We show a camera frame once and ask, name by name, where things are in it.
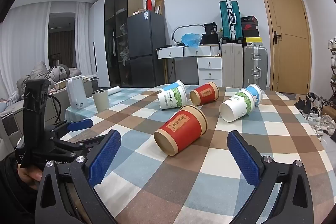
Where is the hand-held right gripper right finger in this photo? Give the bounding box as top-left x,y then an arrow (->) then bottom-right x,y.
227,131 -> 315,224

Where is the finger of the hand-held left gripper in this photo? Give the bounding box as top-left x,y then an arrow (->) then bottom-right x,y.
54,133 -> 112,160
50,119 -> 94,139

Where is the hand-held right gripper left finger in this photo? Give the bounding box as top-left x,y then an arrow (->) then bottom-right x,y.
35,130 -> 122,224

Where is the large red paper cup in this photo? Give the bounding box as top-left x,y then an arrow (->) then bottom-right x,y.
154,105 -> 208,157

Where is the person's left forearm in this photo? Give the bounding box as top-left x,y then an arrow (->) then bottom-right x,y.
0,152 -> 37,224

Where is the white green paper cup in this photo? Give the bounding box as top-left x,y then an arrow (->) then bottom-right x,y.
219,89 -> 256,123
157,80 -> 188,111

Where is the blue white paper cup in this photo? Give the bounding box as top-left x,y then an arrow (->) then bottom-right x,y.
245,84 -> 263,106

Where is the small red paper cup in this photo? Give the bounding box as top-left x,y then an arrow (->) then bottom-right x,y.
189,82 -> 220,106

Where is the person's left hand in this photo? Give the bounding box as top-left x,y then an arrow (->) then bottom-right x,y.
17,164 -> 44,190

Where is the white tabletop appliance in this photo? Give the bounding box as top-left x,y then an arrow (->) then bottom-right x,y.
66,76 -> 87,110

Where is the grey green tumbler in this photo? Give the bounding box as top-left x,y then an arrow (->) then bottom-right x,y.
92,89 -> 109,113

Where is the pile of grey clothes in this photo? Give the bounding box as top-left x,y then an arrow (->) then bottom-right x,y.
16,60 -> 82,94

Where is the checked tablecloth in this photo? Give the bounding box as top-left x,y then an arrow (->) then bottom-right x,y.
64,86 -> 334,224

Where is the white sheer curtain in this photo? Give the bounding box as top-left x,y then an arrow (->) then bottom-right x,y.
0,1 -> 51,100
75,2 -> 93,75

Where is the pile of shoes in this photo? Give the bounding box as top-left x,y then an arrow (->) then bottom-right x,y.
294,92 -> 336,142

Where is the white wardrobe door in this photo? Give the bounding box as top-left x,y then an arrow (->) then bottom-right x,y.
90,0 -> 111,86

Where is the silver suitcase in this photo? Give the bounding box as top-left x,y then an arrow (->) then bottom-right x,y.
243,46 -> 268,88

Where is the beige suitcase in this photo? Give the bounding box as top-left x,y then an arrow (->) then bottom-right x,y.
221,43 -> 244,88

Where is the dark glass cabinet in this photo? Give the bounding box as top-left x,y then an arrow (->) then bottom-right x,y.
104,0 -> 144,87

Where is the dark grey refrigerator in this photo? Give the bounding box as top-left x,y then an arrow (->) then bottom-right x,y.
127,10 -> 167,87

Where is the white drawer desk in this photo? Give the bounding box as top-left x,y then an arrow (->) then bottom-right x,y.
157,44 -> 222,87

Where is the black yellow shoe box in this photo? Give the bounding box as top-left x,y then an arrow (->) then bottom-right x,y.
243,36 -> 263,47

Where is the shoe rack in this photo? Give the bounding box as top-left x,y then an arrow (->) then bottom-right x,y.
327,36 -> 336,98

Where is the blue plastic bag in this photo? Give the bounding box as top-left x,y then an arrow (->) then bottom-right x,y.
181,33 -> 202,48

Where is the wooden door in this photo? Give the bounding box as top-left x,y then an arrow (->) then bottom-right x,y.
257,0 -> 312,95

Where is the black bag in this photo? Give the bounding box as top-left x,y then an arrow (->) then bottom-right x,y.
201,22 -> 220,45

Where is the teal suitcase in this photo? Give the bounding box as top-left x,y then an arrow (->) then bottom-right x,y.
219,0 -> 243,43

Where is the cardboard box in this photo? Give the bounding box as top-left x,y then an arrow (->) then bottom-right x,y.
154,0 -> 165,14

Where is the black cable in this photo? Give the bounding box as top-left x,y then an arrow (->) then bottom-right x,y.
47,95 -> 62,125

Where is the white oval ring frame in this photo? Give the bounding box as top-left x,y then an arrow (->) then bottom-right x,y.
172,25 -> 206,44

